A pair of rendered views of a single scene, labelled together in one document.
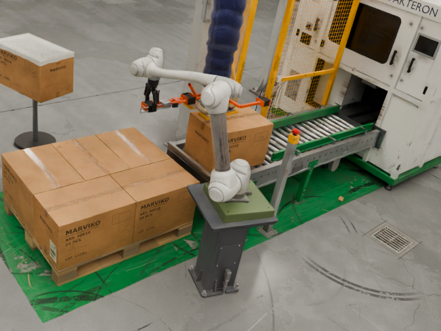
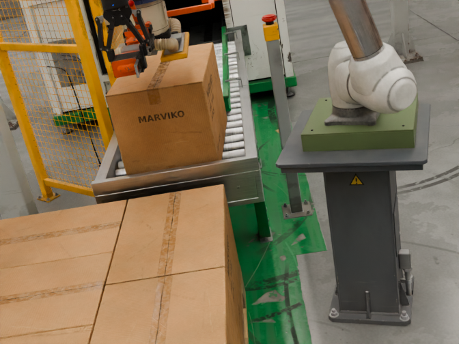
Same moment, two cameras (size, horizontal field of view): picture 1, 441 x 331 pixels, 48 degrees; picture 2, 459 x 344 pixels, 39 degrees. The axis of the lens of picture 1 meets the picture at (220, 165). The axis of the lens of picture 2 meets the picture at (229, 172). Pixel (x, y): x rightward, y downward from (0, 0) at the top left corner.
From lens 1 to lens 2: 242 cm
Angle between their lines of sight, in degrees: 35
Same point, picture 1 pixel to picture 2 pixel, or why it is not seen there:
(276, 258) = not seen: hidden behind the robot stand
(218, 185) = (399, 73)
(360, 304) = not seen: outside the picture
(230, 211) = (403, 123)
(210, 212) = (375, 155)
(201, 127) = (150, 100)
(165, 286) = not seen: outside the picture
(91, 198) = (164, 327)
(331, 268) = (410, 179)
